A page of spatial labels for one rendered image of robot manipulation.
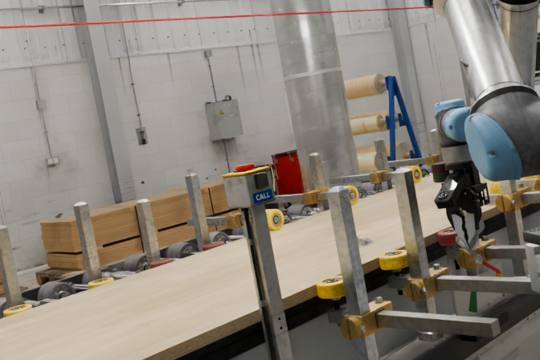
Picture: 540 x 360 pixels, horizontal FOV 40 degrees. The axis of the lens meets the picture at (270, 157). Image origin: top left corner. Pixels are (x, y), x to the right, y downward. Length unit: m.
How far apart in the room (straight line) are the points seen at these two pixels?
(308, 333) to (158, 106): 8.08
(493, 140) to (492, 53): 0.19
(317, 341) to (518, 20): 0.91
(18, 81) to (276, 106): 3.87
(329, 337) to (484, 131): 0.89
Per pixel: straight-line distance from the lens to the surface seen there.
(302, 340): 1.88
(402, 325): 1.70
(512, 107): 1.26
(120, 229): 7.97
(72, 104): 9.28
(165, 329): 1.69
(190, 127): 10.06
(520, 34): 1.63
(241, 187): 1.44
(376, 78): 9.14
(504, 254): 2.10
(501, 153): 1.22
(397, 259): 1.96
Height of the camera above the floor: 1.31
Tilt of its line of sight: 3 degrees down
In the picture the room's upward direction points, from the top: 10 degrees counter-clockwise
